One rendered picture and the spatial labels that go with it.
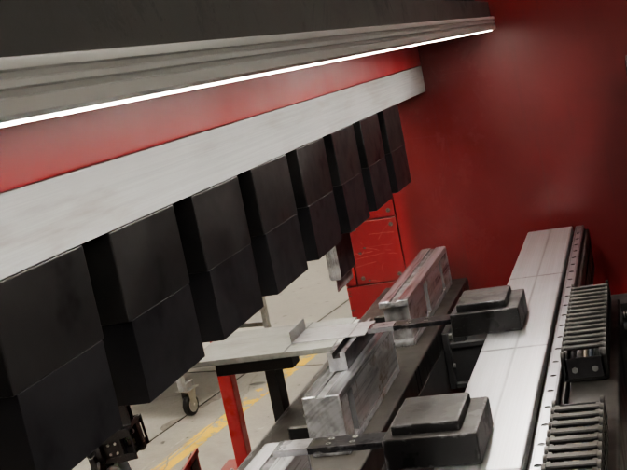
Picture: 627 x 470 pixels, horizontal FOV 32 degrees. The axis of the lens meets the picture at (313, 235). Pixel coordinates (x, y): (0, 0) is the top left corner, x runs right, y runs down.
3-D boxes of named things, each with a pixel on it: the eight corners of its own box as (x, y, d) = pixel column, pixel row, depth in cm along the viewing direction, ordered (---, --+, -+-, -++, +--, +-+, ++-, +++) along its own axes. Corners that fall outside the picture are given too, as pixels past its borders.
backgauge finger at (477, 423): (293, 443, 138) (285, 406, 138) (494, 424, 131) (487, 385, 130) (264, 481, 127) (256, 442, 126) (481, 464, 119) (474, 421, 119)
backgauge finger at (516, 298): (378, 327, 188) (373, 300, 187) (528, 310, 180) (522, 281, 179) (363, 348, 177) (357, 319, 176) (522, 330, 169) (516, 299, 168)
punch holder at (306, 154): (293, 246, 173) (272, 145, 170) (343, 239, 170) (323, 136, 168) (264, 268, 159) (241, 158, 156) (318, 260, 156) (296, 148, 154)
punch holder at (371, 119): (351, 203, 211) (335, 120, 208) (393, 197, 208) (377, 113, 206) (331, 217, 197) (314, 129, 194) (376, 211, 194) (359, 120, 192)
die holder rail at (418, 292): (428, 286, 262) (421, 249, 260) (452, 283, 260) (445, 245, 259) (386, 348, 215) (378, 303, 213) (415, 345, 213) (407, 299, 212)
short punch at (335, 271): (347, 278, 188) (336, 225, 186) (357, 277, 187) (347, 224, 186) (332, 293, 178) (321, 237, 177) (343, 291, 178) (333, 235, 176)
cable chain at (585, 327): (575, 306, 171) (571, 283, 170) (612, 302, 169) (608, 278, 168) (564, 383, 136) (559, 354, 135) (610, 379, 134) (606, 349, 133)
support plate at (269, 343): (223, 338, 201) (222, 333, 201) (357, 322, 193) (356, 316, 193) (187, 368, 184) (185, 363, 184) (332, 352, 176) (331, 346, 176)
